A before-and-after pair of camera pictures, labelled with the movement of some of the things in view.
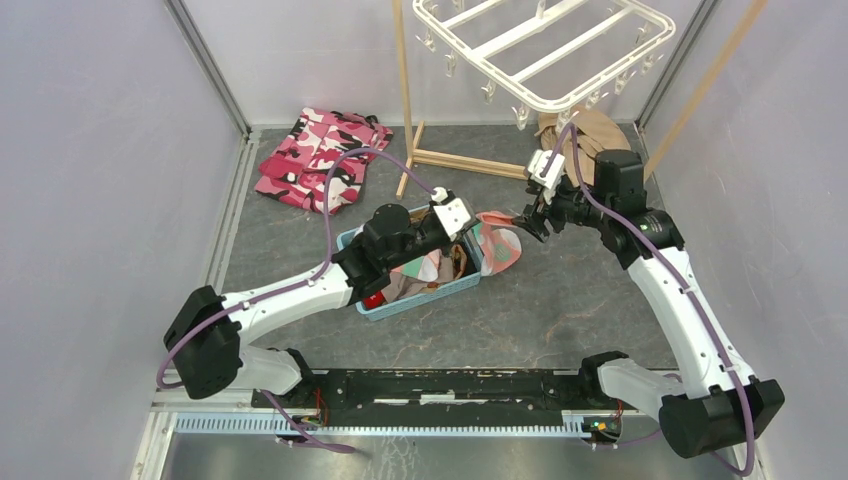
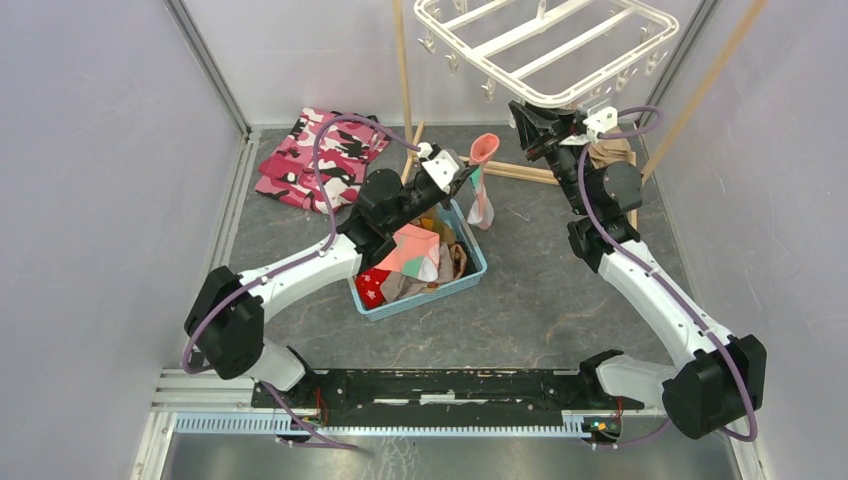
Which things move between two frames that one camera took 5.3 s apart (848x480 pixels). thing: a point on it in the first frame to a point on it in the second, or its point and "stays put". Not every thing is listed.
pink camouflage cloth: x=295 y=171 stays put
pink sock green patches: x=500 y=246 to x=484 y=149
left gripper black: x=447 y=242 to x=446 y=197
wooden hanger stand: x=412 y=158 stays put
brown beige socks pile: x=402 y=286 stays put
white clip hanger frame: x=547 y=59 stays put
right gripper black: x=534 y=216 to x=532 y=123
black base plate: x=435 y=396 stays put
